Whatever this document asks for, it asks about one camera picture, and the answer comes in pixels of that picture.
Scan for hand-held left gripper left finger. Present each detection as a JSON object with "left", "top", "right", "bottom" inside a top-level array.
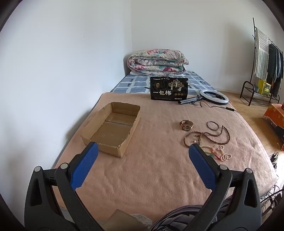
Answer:
[{"left": 24, "top": 142, "right": 105, "bottom": 231}]

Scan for pink blanket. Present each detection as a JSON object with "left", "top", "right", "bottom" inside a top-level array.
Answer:
[{"left": 53, "top": 92, "right": 279, "bottom": 225}]

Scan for folded floral quilt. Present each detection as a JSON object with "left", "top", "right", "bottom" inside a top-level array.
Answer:
[{"left": 127, "top": 49, "right": 189, "bottom": 75}]

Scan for yellow box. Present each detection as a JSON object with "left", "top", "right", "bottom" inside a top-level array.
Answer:
[{"left": 257, "top": 79, "right": 271, "bottom": 96}]

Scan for person's striped clothing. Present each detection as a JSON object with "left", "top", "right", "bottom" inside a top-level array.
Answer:
[{"left": 149, "top": 199, "right": 233, "bottom": 231}]

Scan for wooden bead necklace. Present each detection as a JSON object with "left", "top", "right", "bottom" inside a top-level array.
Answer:
[{"left": 183, "top": 125, "right": 231, "bottom": 147}]

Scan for striped hanging cloth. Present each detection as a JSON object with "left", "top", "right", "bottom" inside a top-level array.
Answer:
[{"left": 254, "top": 28, "right": 270, "bottom": 79}]

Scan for brown wrist watch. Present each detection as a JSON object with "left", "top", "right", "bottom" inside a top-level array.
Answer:
[{"left": 180, "top": 119, "right": 194, "bottom": 131}]

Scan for white bead bracelet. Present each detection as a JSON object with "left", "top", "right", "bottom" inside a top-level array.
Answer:
[{"left": 200, "top": 145, "right": 214, "bottom": 156}]

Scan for flat cardboard piece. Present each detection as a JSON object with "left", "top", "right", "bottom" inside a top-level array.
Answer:
[{"left": 101, "top": 209, "right": 149, "bottom": 231}]

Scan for jade pendant on red string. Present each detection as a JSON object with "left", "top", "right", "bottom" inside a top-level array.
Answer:
[{"left": 209, "top": 145, "right": 225, "bottom": 160}]

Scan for black folded tripod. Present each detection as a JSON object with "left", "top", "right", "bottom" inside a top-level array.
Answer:
[{"left": 178, "top": 95, "right": 203, "bottom": 105}]

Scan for dark hanging clothes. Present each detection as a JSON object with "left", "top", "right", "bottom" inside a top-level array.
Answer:
[{"left": 266, "top": 43, "right": 284, "bottom": 97}]

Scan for black metal clothes rack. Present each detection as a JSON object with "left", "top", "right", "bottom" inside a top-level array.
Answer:
[{"left": 240, "top": 17, "right": 284, "bottom": 107}]

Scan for white ring light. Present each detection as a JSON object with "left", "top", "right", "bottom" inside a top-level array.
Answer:
[{"left": 199, "top": 89, "right": 229, "bottom": 105}]

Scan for cardboard box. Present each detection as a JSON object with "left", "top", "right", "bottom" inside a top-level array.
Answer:
[{"left": 80, "top": 102, "right": 141, "bottom": 159}]

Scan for tangle of black cables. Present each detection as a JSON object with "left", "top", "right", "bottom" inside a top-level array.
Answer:
[{"left": 261, "top": 187, "right": 284, "bottom": 220}]

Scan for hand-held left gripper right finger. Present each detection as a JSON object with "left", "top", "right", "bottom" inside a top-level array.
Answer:
[{"left": 188, "top": 142, "right": 262, "bottom": 231}]

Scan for black snack bag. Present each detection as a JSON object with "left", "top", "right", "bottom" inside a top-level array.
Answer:
[{"left": 150, "top": 77, "right": 189, "bottom": 100}]

